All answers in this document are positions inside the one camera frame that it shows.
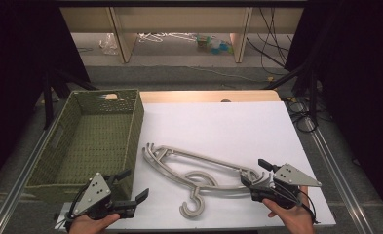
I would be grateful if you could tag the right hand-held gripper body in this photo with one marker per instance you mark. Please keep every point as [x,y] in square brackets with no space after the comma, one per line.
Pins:
[294,177]

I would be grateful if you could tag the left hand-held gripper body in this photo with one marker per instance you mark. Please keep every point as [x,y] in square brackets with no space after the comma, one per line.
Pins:
[93,195]

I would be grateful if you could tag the clear plastic tube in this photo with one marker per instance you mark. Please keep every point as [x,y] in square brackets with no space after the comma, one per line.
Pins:
[212,178]

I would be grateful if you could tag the beige plastic hanger round hook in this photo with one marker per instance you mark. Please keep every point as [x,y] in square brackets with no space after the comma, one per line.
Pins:
[187,213]

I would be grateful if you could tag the person's left hand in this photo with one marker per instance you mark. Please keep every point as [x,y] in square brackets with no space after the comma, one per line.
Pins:
[90,226]

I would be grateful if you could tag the person's right hand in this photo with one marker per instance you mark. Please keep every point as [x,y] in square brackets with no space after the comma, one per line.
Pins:
[296,219]

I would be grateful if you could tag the green woven basket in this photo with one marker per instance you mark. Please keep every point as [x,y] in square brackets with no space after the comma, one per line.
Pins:
[95,136]

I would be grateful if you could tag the white table mat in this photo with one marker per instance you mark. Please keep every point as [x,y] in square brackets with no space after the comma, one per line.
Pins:
[228,130]

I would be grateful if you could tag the black metal stand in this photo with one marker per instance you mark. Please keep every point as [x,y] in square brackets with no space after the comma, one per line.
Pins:
[48,104]
[313,97]

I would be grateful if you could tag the colourful plastic toys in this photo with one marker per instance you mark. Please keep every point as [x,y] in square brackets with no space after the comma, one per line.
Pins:
[215,48]

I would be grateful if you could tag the dark curtain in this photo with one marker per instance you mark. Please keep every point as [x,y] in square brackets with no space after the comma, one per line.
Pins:
[358,65]
[13,65]

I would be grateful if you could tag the clear plastic bag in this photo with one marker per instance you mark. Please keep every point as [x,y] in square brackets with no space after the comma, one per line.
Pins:
[108,44]

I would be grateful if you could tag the aluminium floor rail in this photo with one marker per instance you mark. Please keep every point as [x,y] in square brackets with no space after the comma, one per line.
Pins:
[17,191]
[335,169]

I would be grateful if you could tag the light wooden desk frame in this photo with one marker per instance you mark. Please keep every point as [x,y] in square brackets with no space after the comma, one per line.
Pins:
[179,19]

